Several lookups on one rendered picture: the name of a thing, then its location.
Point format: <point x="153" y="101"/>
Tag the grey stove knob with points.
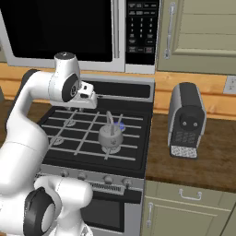
<point x="64" y="174"/>
<point x="82" y="176"/>
<point x="108" y="179"/>
<point x="127" y="182"/>

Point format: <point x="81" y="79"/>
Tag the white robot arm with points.
<point x="21" y="147"/>

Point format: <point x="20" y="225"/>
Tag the grey kettle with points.
<point x="110" y="136"/>

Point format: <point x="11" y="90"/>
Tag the green base cupboard door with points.
<point x="184" y="221"/>

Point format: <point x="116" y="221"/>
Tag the black microwave door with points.
<point x="58" y="27"/>

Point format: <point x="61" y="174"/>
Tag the black and grey coffee machine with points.
<point x="187" y="120"/>

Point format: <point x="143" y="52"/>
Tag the steel oven door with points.
<point x="129" y="212"/>

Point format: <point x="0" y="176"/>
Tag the blue burner flame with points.
<point x="121" y="125"/>

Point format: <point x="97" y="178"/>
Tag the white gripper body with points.
<point x="86" y="103"/>

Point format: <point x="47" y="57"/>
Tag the green drawer front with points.
<point x="166" y="192"/>

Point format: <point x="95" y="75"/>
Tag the black and steel stove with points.
<point x="92" y="153"/>

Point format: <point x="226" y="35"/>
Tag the white wall socket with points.
<point x="230" y="85"/>

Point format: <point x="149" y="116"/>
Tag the green wall cupboard door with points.
<point x="202" y="33"/>

